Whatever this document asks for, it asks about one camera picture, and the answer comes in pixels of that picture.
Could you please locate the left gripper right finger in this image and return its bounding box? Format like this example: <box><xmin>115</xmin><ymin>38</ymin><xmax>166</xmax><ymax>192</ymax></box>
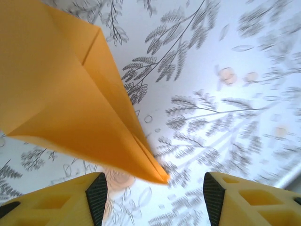
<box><xmin>203</xmin><ymin>171</ymin><xmax>301</xmax><ymax>226</ymax></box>

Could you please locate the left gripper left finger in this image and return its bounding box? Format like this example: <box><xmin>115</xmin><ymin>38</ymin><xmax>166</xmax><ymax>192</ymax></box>
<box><xmin>0</xmin><ymin>172</ymin><xmax>108</xmax><ymax>226</ymax></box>

